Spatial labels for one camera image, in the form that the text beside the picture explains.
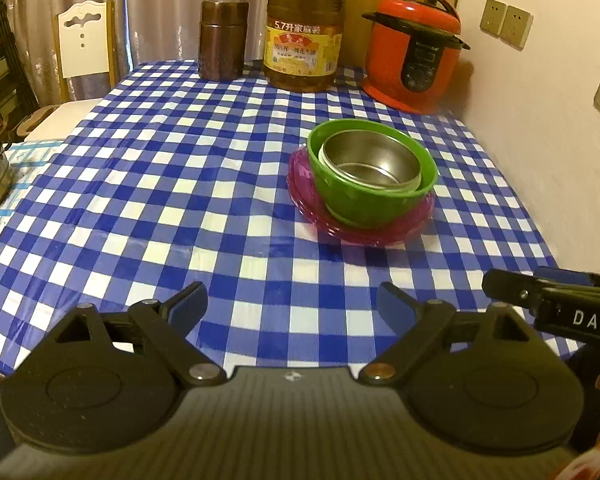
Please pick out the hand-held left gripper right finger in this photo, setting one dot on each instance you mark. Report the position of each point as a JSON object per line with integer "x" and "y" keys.
{"x": 395, "y": 305}

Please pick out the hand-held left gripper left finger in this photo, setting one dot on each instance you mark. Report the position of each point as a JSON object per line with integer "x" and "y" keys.
{"x": 187, "y": 305}

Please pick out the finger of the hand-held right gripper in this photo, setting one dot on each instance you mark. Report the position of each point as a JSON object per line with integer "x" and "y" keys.
{"x": 507, "y": 287}
{"x": 565, "y": 276}

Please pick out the green plastic bowl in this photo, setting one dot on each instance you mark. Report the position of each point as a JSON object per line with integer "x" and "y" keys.
{"x": 360, "y": 205}

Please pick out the stainless steel bowl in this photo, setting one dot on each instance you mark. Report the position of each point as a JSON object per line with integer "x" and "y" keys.
{"x": 370, "y": 160}

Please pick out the blue white checkered tablecloth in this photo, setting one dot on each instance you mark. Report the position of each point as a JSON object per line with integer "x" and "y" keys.
{"x": 180, "y": 200}

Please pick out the red white cloth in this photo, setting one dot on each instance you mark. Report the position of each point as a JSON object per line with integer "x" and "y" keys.
{"x": 595, "y": 467}

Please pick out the light blue cloth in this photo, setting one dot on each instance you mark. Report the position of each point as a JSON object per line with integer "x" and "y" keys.
{"x": 20, "y": 175}

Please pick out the red electric pressure cooker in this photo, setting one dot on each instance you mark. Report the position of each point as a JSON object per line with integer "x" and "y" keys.
{"x": 410, "y": 55}

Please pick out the brown metal canister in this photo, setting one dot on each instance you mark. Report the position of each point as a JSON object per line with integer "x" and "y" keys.
{"x": 224, "y": 40}

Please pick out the white wooden chair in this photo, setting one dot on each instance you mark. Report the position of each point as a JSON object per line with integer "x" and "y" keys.
{"x": 82, "y": 45}

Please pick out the large cooking oil bottle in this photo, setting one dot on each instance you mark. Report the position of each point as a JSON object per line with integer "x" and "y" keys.
{"x": 302, "y": 35}

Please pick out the sheer grey curtain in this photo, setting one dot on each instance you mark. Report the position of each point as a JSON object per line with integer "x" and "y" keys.
{"x": 170, "y": 10}

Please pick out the dark wooden shelf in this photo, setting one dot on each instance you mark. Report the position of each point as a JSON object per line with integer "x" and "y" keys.
{"x": 2, "y": 45}

